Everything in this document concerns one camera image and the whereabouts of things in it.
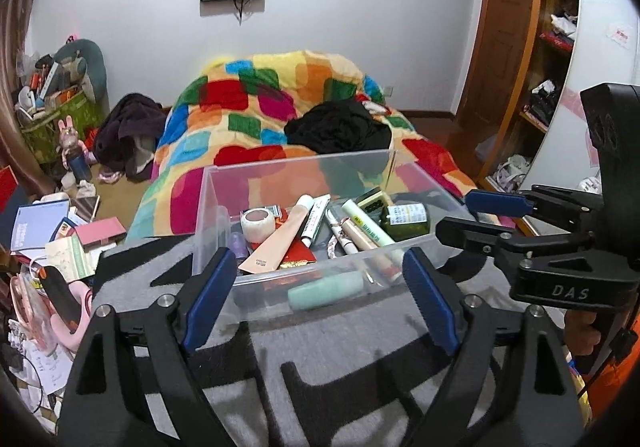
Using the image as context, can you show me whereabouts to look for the beige cosmetic tube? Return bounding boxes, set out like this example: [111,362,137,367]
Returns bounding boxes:
[237,194,316,276]

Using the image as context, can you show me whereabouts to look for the pink rabbit toy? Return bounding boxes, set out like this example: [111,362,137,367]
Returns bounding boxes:
[56,118,88,160]

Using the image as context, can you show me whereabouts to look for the person's right hand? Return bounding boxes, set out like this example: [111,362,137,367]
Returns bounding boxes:
[565,309,603,358]

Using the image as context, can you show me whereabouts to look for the colourful patchwork blanket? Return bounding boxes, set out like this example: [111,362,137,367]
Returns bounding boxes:
[125,51,478,240]

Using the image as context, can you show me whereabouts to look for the blue bottle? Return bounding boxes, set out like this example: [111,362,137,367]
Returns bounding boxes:
[65,149,93,182]

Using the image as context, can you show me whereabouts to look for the light green card box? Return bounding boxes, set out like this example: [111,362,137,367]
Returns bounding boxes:
[44,234,97,283]

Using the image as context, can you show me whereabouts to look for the white shoes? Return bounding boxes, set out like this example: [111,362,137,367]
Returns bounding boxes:
[492,154,533,192]

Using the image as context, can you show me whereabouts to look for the pink box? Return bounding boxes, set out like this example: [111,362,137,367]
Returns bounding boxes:
[72,218,127,248]

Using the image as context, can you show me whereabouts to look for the purple spray bottle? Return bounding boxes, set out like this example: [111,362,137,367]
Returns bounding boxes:
[230,232,253,263]

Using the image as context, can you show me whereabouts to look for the red paper packet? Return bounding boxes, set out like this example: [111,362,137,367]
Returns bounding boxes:
[277,207,318,270]

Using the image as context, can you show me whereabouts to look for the green storage bin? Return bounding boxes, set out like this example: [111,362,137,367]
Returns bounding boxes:
[17,87,106,168]

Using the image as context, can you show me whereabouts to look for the white cosmetic pen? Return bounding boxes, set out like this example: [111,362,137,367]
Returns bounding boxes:
[325,209,348,258]

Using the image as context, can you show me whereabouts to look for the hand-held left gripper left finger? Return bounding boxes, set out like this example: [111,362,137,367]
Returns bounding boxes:
[57,247,238,447]

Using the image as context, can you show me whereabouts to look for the person's orange yellow clothing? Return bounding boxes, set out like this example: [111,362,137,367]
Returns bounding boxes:
[575,347,636,423]

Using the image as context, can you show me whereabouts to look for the brown curtain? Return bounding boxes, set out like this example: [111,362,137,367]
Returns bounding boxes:
[0,0,56,198]

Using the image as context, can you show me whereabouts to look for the mint green tube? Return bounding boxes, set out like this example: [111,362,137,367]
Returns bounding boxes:
[287,271,365,312]

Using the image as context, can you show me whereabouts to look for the white tube with red print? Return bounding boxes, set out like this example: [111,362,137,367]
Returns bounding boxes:
[300,193,332,249]

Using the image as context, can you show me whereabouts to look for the pink curved plastic item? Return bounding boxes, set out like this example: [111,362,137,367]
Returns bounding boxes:
[50,282,96,350]

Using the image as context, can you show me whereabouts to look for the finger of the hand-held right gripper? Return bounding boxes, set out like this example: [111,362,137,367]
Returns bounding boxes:
[435,217,597,268]
[465,184,606,233]

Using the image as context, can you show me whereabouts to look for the scattered white papers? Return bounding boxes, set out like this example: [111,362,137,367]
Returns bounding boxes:
[10,342,76,408]

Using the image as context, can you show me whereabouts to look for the dark green bottle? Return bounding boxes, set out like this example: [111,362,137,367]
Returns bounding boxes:
[381,203,431,240]

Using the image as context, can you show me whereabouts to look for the dark purple clothes pile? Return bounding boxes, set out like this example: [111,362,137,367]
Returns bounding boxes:
[93,93,168,184]

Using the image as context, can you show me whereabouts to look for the pink beige cosmetic stick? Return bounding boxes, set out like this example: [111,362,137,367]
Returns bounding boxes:
[340,218,381,253]

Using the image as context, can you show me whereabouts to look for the pink transparent pouch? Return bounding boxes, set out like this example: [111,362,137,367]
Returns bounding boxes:
[10,274,56,353]

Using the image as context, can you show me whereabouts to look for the light green slim tube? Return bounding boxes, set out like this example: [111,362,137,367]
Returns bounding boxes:
[341,198,406,268]

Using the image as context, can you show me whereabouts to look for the black garment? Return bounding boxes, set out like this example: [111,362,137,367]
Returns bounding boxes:
[284,99,393,158]

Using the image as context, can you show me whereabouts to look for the blue notebook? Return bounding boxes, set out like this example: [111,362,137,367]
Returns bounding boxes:
[10,202,71,253]

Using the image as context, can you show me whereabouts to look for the white tape roll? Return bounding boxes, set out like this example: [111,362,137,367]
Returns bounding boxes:
[240,208,278,244]

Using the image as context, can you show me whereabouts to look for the black orange tool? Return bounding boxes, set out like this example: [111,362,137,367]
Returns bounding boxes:
[37,266,83,335]

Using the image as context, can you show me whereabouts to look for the pink sticker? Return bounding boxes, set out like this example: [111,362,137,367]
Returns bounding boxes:
[607,24,636,48]

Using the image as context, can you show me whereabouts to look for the wooden shelf unit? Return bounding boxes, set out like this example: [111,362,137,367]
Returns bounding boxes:
[480,0,583,192]

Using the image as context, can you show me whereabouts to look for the red box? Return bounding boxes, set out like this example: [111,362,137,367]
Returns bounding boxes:
[0,166,18,228]

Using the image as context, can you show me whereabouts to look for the clear plastic box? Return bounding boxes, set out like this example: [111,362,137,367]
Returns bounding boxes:
[192,149,476,328]

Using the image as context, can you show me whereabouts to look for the grey black patterned mat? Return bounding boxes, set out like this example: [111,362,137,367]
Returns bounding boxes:
[90,222,591,447]

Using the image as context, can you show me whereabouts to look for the wooden door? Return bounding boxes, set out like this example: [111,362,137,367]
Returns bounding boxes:
[457,0,538,118]

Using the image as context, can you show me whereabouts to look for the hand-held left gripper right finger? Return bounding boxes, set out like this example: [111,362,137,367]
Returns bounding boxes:
[402,247,586,447]

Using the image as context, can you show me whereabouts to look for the white wardrobe panel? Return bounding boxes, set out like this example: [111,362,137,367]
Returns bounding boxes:
[520,0,640,208]

